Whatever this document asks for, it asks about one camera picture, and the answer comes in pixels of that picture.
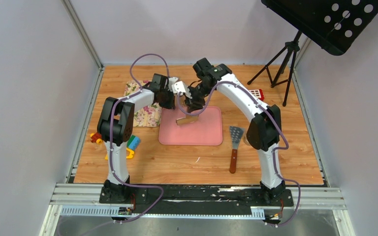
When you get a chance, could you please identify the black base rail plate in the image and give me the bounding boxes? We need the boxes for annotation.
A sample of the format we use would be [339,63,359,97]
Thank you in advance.
[99,182,294,215]

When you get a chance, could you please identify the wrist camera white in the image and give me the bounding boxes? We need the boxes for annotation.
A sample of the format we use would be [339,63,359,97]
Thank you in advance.
[168,77,179,90]
[171,81,192,99]

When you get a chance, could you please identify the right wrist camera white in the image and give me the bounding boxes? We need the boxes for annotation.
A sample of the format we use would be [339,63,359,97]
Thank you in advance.
[171,81,192,99]

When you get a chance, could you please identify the blue green toy brick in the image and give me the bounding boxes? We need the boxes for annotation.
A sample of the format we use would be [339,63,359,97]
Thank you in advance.
[127,135,141,151]

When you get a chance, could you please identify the red yellow toy piece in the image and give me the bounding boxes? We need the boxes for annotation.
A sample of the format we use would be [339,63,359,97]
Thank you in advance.
[90,132,103,145]

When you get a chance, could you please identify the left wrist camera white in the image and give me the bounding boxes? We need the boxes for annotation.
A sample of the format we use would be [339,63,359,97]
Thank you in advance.
[168,77,179,90]

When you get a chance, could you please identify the floral cutting mat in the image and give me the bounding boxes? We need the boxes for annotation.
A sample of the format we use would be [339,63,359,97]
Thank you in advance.
[124,80,162,127]

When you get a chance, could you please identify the yellow triangular toy block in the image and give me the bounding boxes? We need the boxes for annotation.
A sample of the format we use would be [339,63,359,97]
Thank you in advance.
[104,147,135,161]

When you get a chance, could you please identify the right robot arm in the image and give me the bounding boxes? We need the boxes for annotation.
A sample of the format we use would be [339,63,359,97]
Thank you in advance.
[185,58,285,205]

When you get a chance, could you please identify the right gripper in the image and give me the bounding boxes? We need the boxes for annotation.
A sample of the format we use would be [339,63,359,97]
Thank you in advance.
[184,82,214,113]

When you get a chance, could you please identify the red grid box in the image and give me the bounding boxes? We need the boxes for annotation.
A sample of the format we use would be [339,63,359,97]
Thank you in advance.
[249,89,265,101]

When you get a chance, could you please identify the wooden double-ended roller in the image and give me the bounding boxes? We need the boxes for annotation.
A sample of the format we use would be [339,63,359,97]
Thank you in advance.
[176,114,199,126]

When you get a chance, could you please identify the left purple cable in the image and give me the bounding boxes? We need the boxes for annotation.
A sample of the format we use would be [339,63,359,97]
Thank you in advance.
[57,53,171,236]

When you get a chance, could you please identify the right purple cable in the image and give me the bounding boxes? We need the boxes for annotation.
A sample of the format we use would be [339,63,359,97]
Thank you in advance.
[176,81,301,228]

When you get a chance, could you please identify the black music stand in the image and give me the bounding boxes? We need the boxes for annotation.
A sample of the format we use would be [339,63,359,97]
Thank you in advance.
[248,0,378,106]

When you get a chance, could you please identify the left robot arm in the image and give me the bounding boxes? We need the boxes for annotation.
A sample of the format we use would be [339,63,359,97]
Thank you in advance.
[97,74,179,204]

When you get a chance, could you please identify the purple cable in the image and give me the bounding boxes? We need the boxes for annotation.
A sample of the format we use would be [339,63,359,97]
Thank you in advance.
[176,81,301,228]
[57,53,171,236]

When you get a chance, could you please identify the pink plastic tray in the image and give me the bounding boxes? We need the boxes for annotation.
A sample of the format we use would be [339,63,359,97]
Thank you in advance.
[158,106,223,146]

